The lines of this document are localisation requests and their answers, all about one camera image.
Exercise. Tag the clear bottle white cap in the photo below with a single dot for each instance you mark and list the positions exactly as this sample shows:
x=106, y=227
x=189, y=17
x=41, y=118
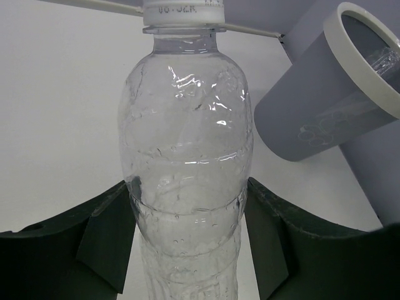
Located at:
x=186, y=143

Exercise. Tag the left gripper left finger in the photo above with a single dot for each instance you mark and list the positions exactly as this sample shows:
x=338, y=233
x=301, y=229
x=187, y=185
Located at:
x=82, y=253

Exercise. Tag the white rimmed grey bin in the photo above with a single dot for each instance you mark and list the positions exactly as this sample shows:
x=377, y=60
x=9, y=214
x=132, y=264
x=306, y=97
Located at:
x=331, y=94

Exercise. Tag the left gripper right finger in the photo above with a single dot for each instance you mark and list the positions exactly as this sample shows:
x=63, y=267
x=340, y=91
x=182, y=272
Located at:
x=298, y=255

